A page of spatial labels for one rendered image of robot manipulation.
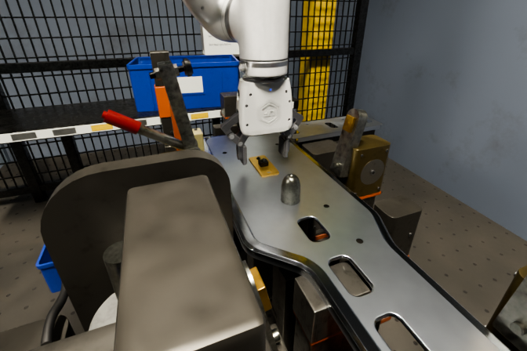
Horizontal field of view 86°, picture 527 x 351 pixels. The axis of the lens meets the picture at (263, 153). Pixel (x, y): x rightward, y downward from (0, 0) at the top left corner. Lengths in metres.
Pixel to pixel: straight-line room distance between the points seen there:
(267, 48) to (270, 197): 0.24
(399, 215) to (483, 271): 0.46
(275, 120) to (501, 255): 0.74
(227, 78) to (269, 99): 0.37
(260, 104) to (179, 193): 0.35
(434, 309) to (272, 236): 0.20
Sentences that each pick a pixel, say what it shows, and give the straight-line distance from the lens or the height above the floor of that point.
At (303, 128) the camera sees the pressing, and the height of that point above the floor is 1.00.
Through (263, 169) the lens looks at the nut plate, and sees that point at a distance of 0.56.
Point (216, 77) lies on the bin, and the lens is 0.85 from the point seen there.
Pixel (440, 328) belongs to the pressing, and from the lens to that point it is 0.38.
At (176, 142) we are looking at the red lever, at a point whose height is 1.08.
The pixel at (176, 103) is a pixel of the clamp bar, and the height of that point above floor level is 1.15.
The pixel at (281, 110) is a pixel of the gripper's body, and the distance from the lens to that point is 0.52.
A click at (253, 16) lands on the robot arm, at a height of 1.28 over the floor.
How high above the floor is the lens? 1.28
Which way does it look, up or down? 26 degrees down
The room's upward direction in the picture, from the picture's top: straight up
